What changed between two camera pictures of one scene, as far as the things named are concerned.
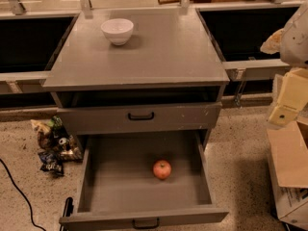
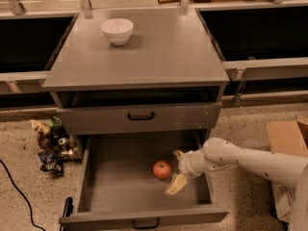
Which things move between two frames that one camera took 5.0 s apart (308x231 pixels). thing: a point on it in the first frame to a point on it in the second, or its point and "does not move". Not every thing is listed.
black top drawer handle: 141,117 does not move
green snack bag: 56,123 does not move
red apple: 162,169 does not move
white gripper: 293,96 to 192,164
